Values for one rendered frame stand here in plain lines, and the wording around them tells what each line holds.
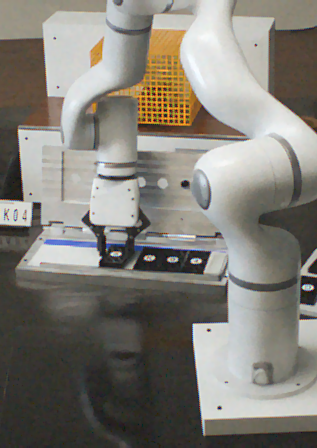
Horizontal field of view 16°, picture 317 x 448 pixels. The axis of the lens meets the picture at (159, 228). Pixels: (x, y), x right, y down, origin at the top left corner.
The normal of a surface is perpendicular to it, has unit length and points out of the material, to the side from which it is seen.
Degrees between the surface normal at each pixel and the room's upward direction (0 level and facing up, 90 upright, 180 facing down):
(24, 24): 90
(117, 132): 79
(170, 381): 0
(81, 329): 0
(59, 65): 90
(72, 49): 90
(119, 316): 0
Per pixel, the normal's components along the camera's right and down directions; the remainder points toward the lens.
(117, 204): -0.22, 0.22
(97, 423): -0.03, -0.91
